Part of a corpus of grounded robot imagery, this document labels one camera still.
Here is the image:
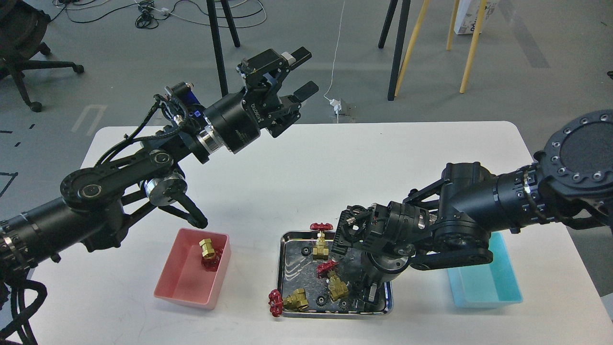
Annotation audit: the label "white cable with plug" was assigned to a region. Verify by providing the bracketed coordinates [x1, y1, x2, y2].
[323, 0, 346, 124]

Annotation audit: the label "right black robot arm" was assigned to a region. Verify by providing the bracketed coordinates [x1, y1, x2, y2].
[329, 109, 613, 289]

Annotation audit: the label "small black gear bottom right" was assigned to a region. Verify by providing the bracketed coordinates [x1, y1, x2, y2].
[338, 299, 350, 313]

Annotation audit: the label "yellow wooden leg left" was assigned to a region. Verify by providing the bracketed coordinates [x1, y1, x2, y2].
[395, 0, 431, 96]

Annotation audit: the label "white cardboard box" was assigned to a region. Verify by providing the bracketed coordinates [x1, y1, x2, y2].
[454, 0, 499, 35]

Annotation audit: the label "yellow wooden leg right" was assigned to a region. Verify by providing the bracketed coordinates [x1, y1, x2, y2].
[459, 0, 487, 94]

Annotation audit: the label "brass valve top red handle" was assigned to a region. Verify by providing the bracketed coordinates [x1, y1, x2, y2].
[309, 223, 333, 261]

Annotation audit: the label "black floor cables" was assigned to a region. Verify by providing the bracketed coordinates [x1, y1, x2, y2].
[52, 0, 267, 31]

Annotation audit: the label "blue plastic box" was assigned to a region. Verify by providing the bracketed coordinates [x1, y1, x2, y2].
[447, 231, 523, 309]

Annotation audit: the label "brass valve bottom left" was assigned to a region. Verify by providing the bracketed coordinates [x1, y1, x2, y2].
[268, 288, 309, 317]

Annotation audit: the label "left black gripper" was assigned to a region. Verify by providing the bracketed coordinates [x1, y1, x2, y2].
[204, 46, 319, 154]

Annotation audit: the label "yellow wooden leg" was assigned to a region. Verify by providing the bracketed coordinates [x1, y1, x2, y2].
[446, 0, 460, 52]
[395, 0, 431, 96]
[459, 0, 487, 94]

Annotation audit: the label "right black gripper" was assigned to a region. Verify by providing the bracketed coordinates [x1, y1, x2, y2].
[360, 252, 409, 303]

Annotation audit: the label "metal tray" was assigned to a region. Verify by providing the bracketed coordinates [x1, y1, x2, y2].
[277, 231, 393, 319]

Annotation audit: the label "brass valve red handle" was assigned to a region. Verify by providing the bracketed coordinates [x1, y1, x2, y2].
[316, 260, 350, 301]
[199, 238, 223, 272]
[309, 223, 333, 261]

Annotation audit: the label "black stand leg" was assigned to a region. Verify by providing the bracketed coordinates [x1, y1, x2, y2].
[377, 0, 411, 101]

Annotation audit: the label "black office chair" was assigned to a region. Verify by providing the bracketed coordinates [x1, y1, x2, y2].
[0, 0, 84, 112]

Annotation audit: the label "pink plastic box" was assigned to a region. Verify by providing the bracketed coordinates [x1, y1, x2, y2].
[153, 229, 231, 310]

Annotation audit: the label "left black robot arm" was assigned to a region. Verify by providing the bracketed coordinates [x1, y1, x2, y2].
[1, 46, 319, 345]

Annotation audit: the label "yellow wooden leg middle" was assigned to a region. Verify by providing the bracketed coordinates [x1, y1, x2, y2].
[446, 0, 460, 52]

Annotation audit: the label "small black gear bottom middle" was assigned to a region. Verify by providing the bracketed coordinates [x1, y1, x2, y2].
[316, 295, 328, 307]

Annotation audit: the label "black tripod legs left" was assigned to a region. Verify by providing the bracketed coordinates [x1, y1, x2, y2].
[206, 0, 240, 97]

